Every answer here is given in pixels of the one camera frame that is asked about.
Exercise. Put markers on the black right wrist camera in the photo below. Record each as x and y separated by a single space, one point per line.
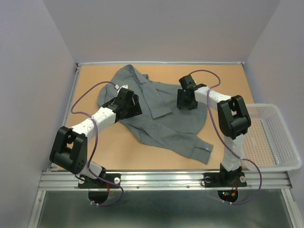
187 82

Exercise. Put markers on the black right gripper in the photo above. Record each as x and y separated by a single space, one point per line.
180 101

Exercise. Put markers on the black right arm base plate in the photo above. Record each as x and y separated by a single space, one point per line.
219 180

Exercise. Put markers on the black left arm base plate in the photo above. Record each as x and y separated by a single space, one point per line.
85 182

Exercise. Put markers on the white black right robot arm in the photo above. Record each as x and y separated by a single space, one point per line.
233 120

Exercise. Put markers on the white perforated plastic basket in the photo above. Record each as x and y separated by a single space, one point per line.
268 142

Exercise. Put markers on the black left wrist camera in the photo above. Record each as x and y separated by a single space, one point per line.
124 97

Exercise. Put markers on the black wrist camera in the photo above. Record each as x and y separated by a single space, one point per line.
187 82
124 97

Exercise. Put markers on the grey long sleeve shirt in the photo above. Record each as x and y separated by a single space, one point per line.
161 123

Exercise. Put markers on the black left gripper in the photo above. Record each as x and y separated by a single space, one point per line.
136 110

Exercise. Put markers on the aluminium front frame rail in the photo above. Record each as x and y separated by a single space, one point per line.
153 180

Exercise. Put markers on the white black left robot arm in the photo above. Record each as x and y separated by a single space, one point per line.
69 149

